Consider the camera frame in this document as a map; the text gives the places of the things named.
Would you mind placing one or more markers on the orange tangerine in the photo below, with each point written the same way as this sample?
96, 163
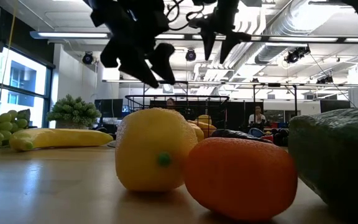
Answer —
241, 180

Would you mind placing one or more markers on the green avocado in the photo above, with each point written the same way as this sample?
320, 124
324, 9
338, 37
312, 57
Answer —
337, 155

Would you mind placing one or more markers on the black ceiling spotlight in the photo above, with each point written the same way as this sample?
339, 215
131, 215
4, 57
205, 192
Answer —
190, 55
87, 58
297, 55
325, 79

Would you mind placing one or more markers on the black grape bunch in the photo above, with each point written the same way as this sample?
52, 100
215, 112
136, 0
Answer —
280, 137

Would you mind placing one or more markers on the long ceiling light strip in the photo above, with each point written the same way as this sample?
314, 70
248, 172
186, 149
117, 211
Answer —
73, 35

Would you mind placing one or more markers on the yellow lemon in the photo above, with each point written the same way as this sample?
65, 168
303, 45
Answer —
154, 146

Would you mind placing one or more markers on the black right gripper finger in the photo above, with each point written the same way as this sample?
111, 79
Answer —
209, 42
233, 39

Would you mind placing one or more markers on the silver ceiling air duct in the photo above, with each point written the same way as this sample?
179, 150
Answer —
306, 15

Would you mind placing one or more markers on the black background metal frame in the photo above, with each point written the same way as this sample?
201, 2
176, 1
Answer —
182, 82

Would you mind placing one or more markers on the large yellow banana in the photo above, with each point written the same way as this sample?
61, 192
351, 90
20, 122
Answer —
61, 138

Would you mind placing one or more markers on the blue rounded object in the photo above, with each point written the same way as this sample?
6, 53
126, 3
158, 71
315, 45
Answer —
256, 132

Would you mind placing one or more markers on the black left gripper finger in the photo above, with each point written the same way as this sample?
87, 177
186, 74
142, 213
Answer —
163, 59
138, 68

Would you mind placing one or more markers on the large window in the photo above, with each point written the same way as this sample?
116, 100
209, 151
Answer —
23, 77

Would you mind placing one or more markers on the long purple eggplant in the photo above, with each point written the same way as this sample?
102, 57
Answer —
235, 134

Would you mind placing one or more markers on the black computer monitor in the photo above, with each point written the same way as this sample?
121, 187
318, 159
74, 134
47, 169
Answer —
334, 105
109, 108

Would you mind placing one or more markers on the bright red chili pepper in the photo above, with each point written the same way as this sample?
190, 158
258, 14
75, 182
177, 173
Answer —
267, 138

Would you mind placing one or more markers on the grey round woven mat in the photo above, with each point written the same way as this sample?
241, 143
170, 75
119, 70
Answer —
112, 144

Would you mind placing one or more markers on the light green broccoli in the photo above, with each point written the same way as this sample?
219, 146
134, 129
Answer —
73, 110

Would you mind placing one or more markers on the person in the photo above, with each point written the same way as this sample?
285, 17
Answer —
170, 103
257, 116

